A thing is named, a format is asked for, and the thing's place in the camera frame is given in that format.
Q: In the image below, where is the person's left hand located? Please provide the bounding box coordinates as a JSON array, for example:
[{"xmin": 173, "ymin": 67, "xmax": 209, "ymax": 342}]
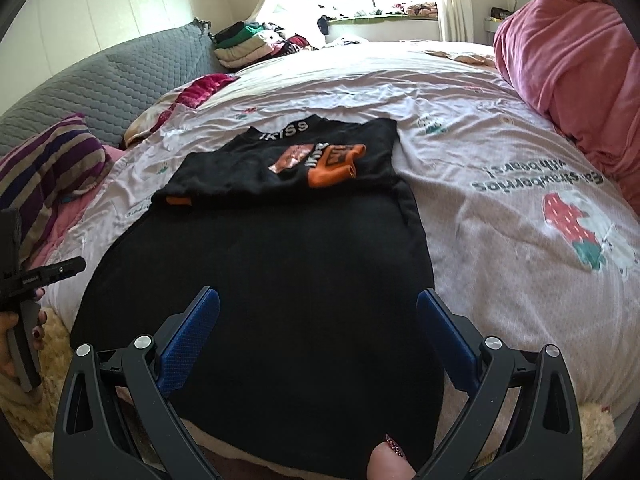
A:
[{"xmin": 0, "ymin": 287, "xmax": 48, "ymax": 378}]

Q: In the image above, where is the white printed bedsheet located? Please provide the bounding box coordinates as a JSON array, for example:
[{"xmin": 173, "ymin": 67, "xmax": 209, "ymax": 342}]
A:
[{"xmin": 42, "ymin": 40, "xmax": 640, "ymax": 461}]

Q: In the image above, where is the white dressing table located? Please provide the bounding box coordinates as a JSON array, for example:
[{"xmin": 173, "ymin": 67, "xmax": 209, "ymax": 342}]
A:
[{"xmin": 482, "ymin": 0, "xmax": 543, "ymax": 47}]

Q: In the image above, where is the green window seat cushion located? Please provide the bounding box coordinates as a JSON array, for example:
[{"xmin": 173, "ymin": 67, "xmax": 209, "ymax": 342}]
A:
[{"xmin": 325, "ymin": 2, "xmax": 441, "ymax": 28}]

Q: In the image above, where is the peach floral cloth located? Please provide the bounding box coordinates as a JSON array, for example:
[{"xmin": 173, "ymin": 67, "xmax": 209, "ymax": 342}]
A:
[{"xmin": 425, "ymin": 50, "xmax": 498, "ymax": 67}]

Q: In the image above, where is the grey quilted headboard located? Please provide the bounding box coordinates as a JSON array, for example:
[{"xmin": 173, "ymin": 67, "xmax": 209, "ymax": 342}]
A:
[{"xmin": 0, "ymin": 17, "xmax": 223, "ymax": 158}]

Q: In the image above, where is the pink blanket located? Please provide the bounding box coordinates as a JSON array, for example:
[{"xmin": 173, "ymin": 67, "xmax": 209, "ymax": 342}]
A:
[{"xmin": 492, "ymin": 0, "xmax": 640, "ymax": 201}]

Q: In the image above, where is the purple striped pillow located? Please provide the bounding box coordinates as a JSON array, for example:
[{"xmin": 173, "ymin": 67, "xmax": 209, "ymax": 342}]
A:
[{"xmin": 0, "ymin": 112, "xmax": 113, "ymax": 266}]

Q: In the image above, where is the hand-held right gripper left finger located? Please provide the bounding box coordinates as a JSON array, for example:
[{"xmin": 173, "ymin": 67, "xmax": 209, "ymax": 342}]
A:
[{"xmin": 51, "ymin": 286, "xmax": 228, "ymax": 480}]

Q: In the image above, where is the person's right hand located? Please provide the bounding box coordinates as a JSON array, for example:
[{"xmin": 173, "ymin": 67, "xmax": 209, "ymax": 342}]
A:
[{"xmin": 367, "ymin": 435, "xmax": 418, "ymax": 480}]

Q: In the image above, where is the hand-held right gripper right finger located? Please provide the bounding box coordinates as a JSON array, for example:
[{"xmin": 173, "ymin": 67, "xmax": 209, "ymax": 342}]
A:
[{"xmin": 416, "ymin": 287, "xmax": 585, "ymax": 480}]

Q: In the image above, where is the black sweater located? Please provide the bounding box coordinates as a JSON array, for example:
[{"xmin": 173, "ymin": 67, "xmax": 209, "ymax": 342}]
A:
[{"xmin": 70, "ymin": 114, "xmax": 446, "ymax": 466}]

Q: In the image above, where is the pile of folded clothes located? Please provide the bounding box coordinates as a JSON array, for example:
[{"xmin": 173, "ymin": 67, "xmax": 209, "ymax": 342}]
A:
[{"xmin": 207, "ymin": 20, "xmax": 321, "ymax": 71}]

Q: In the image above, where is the red floral blanket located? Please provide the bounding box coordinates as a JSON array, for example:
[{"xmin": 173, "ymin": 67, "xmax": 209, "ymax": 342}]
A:
[{"xmin": 122, "ymin": 74, "xmax": 241, "ymax": 148}]

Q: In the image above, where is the cream fluffy rug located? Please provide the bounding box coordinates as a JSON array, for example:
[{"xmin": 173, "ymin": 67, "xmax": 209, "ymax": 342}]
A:
[{"xmin": 0, "ymin": 300, "xmax": 631, "ymax": 480}]

